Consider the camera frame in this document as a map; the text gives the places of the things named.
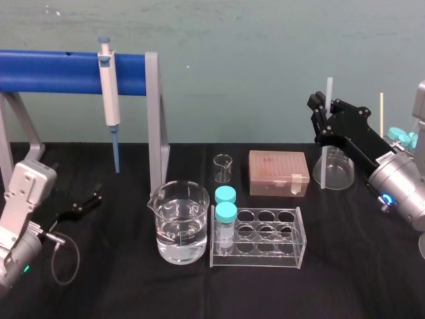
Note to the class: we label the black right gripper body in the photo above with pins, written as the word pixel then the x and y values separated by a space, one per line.
pixel 352 129

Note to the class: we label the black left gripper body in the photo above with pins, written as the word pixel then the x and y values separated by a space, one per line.
pixel 64 206

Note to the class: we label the translucent white stirring rod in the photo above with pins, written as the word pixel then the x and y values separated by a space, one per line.
pixel 322 166

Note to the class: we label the thin wooden stick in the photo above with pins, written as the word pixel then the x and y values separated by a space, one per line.
pixel 382 113

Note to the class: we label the clear conical flask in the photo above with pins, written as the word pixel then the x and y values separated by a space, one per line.
pixel 338 172

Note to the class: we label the beige tape piece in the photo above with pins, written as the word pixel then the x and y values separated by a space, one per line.
pixel 298 182

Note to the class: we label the brown translucent pipette tip box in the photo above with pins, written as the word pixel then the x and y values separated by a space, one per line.
pixel 272 169

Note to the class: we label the large glass beaker with water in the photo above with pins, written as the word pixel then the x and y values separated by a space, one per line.
pixel 181 229

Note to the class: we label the white and blue pipette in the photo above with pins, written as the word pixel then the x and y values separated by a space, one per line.
pixel 110 99

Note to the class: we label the black table cloth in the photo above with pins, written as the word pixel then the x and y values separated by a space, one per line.
pixel 133 292

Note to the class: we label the small empty glass beaker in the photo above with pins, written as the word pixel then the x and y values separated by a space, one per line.
pixel 223 171

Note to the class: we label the blue and grey pipette stand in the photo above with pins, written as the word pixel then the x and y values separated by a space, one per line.
pixel 50 73

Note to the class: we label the clear tube with teal cap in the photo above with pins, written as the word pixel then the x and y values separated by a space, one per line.
pixel 225 193
pixel 226 216

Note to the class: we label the clear acrylic tube rack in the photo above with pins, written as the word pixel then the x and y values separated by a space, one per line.
pixel 265 246

